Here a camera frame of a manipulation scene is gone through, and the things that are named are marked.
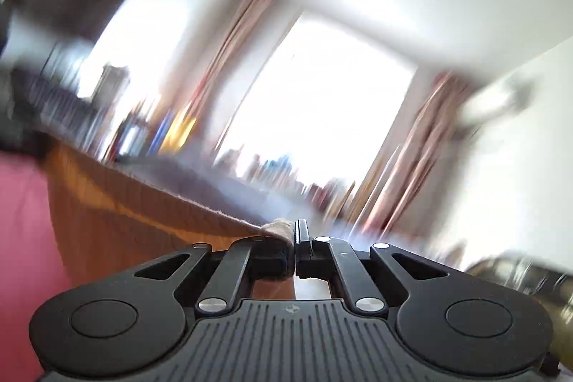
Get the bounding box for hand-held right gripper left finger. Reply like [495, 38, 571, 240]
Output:
[134, 236, 295, 315]

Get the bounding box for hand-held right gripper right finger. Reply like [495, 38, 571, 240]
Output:
[296, 220, 449, 316]

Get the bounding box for beige pants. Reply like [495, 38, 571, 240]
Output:
[45, 138, 332, 302]

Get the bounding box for blue plastic item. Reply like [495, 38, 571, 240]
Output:
[262, 154, 294, 183]

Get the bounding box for lavender grey quilt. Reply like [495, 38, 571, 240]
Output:
[116, 154, 359, 231]

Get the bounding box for bright window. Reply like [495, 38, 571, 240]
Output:
[78, 0, 189, 101]
[215, 13, 419, 190]

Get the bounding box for pink patterned curtain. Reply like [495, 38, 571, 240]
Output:
[192, 0, 292, 150]
[358, 71, 471, 231]

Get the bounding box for white air conditioner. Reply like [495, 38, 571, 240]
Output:
[461, 78, 533, 127]

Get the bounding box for pink blanket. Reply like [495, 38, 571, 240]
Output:
[0, 151, 74, 382]

